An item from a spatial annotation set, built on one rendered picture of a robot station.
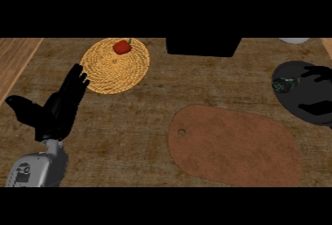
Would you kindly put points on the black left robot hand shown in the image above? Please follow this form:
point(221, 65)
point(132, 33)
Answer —
point(57, 111)

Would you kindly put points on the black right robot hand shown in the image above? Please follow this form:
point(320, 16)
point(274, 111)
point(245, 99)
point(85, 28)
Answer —
point(320, 73)

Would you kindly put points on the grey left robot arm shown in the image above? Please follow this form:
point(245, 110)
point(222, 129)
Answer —
point(38, 170)

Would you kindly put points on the dark green eggplant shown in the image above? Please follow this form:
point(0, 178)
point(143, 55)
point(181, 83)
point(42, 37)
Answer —
point(283, 85)

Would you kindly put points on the brown wooden cutting board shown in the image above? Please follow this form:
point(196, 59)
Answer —
point(233, 146)

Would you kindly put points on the pale wood panel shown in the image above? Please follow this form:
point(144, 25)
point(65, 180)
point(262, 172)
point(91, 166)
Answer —
point(14, 61)
point(327, 45)

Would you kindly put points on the white round object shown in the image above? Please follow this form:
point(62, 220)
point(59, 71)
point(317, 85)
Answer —
point(293, 40)

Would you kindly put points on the yellow woven round placemat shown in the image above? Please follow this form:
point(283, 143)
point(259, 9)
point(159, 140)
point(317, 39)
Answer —
point(112, 68)

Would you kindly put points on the red bell pepper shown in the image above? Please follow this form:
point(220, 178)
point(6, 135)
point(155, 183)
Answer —
point(121, 47)

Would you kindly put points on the black box appliance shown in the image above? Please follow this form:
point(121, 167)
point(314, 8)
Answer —
point(202, 46)

